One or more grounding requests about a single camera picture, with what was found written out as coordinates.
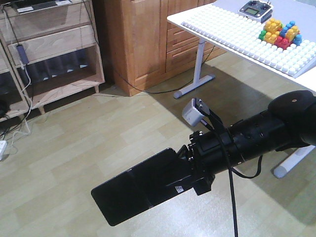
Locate grey usb hub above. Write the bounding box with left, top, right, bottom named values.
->
left=16, top=44, right=29, bottom=65

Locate wooden shelf unit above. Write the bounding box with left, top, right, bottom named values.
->
left=0, top=0, right=105, bottom=120

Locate white table leg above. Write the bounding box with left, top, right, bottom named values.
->
left=173, top=39, right=215, bottom=99

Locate white power strip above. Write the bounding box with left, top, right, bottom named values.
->
left=0, top=140, right=7, bottom=160

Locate wooden cabinet with drawers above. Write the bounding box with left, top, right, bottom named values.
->
left=93, top=0, right=228, bottom=97

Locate white studded base plate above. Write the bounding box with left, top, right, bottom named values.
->
left=181, top=4, right=316, bottom=78

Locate grey remote controller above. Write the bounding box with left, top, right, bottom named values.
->
left=238, top=0, right=274, bottom=23

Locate white laptop cable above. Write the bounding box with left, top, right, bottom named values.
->
left=9, top=64, right=33, bottom=149

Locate white table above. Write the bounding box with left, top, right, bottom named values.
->
left=166, top=0, right=316, bottom=179

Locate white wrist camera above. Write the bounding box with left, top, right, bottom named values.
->
left=182, top=98, right=207, bottom=126

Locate black camera cable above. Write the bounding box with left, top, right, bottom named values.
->
left=198, top=103, right=264, bottom=237

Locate black smartphone pink edge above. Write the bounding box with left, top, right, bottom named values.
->
left=91, top=154, right=179, bottom=226

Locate colourful building block pile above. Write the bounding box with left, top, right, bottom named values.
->
left=258, top=18, right=303, bottom=50

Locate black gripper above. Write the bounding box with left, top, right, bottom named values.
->
left=152, top=131, right=228, bottom=196

